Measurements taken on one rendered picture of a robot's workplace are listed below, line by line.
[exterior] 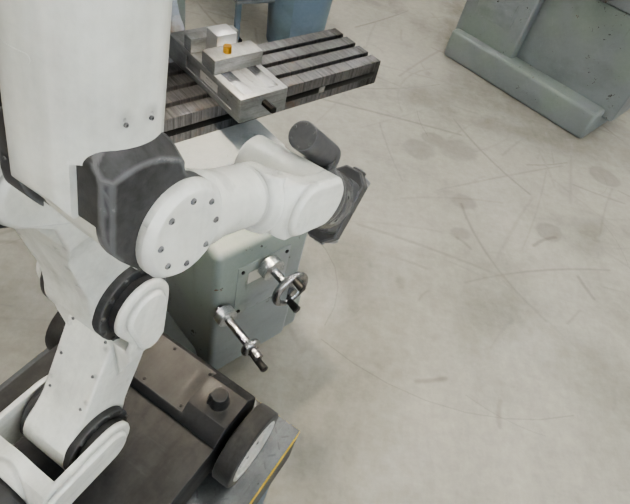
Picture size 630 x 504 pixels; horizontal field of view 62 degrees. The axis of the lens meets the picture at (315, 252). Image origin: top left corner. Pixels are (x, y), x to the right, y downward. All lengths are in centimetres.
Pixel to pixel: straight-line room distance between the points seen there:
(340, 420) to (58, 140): 172
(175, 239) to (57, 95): 12
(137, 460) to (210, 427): 16
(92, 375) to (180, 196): 69
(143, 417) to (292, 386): 81
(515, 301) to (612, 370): 48
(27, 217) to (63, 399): 54
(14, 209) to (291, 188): 27
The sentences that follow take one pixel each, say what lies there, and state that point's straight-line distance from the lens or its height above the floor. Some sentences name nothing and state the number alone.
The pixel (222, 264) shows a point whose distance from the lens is 133.
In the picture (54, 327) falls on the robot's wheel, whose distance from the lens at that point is 142.
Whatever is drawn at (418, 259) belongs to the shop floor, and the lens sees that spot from 250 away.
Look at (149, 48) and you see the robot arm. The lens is 31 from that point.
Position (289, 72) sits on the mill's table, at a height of 93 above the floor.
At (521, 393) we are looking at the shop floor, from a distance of 229.
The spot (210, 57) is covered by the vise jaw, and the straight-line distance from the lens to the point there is 142.
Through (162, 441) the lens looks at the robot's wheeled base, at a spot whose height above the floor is 57.
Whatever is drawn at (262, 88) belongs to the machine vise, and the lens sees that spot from 140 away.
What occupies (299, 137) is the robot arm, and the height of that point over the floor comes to 139.
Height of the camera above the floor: 173
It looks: 47 degrees down
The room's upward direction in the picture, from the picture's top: 16 degrees clockwise
